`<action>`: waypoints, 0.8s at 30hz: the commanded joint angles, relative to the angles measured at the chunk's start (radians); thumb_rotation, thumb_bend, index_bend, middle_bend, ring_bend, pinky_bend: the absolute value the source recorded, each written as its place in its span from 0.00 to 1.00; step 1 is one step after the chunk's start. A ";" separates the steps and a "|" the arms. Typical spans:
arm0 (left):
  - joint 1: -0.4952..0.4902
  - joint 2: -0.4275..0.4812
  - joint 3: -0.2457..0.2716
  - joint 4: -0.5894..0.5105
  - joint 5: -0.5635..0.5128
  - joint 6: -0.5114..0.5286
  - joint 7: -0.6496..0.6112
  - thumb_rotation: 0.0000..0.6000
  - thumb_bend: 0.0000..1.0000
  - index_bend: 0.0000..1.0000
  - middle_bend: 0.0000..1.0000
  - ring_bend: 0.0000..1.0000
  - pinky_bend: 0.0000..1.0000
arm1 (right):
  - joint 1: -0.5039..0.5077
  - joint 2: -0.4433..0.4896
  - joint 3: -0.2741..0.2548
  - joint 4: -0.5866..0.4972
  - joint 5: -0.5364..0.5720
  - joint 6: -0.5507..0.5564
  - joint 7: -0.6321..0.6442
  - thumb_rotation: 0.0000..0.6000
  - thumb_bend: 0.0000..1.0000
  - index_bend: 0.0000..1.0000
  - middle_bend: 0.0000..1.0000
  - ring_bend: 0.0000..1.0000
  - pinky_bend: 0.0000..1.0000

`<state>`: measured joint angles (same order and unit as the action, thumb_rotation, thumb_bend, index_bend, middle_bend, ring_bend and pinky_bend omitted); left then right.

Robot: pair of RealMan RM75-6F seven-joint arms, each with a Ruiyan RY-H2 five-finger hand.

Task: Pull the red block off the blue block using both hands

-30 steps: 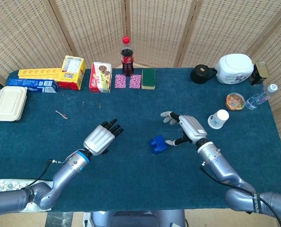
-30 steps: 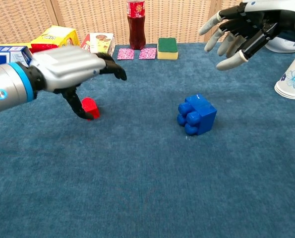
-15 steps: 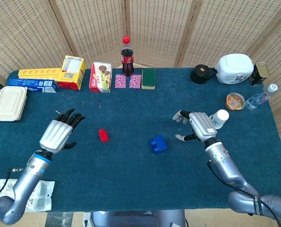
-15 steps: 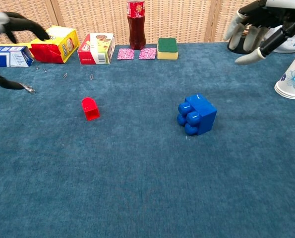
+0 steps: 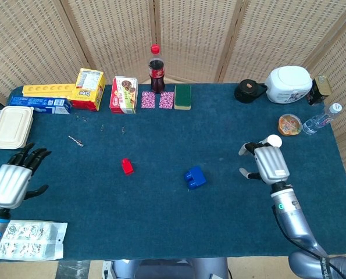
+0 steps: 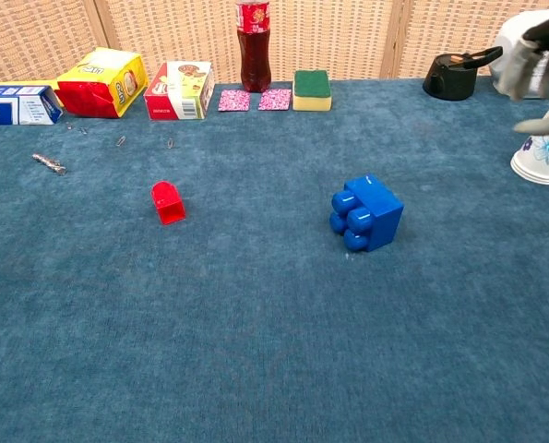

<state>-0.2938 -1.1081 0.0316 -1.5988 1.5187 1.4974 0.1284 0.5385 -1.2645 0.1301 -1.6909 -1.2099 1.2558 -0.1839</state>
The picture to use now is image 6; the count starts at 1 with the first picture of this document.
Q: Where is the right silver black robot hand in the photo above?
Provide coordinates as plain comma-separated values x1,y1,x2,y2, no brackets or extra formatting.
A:
497,11,549,136

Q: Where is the blue and red cube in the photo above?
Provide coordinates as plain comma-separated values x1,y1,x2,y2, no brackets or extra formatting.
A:
328,174,405,254

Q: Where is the small red plastic block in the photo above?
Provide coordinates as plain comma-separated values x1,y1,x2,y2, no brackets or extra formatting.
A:
150,180,187,227

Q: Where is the black teapot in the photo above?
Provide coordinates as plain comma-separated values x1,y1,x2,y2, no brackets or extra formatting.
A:
422,45,505,102

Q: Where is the white paper cup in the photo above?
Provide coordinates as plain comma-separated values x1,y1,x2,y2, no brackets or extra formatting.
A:
509,104,549,186

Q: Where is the green yellow sponge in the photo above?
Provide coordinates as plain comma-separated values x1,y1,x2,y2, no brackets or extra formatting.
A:
292,69,333,113

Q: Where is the pink patterned card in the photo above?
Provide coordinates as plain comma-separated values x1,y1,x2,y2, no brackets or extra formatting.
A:
257,89,293,113
217,89,253,114

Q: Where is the cola bottle red cap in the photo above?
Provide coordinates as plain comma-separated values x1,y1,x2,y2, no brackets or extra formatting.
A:
234,0,273,94

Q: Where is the red white snack box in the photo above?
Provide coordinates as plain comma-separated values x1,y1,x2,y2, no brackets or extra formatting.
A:
143,61,216,122

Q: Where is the woven folding screen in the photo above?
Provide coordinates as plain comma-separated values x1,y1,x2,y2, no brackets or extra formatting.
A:
0,0,549,87

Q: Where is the yellow red Lipo box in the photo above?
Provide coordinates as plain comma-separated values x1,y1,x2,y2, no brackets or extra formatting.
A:
54,46,150,120

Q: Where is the small metal screw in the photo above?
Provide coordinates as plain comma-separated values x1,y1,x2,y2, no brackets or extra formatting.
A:
31,152,68,177

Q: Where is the blue toothpaste box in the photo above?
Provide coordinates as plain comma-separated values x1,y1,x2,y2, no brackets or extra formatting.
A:
0,84,66,126

